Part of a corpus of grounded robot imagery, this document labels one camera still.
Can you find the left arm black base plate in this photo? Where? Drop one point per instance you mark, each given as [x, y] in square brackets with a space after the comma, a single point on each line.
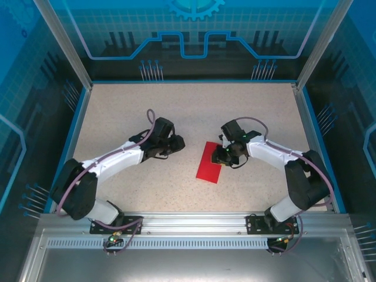
[98, 227]

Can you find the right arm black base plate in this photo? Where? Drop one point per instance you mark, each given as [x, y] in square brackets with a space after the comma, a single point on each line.
[252, 226]

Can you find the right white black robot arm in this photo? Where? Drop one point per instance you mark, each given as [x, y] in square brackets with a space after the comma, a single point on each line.
[270, 155]

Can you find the grey sheet metal panel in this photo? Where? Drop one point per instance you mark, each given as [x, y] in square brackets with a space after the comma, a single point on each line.
[188, 264]

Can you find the red paper sheet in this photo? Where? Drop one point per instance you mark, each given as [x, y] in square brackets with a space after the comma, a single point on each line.
[208, 173]

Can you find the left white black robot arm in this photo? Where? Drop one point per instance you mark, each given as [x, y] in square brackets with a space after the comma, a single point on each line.
[117, 160]

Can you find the black machine base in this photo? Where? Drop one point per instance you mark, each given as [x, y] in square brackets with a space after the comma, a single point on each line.
[194, 223]

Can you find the aluminium frame post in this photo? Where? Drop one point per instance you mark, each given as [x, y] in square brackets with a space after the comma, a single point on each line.
[63, 44]
[321, 44]

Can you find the aluminium side rail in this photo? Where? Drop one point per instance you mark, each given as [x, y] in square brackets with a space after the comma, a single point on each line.
[81, 117]
[305, 117]

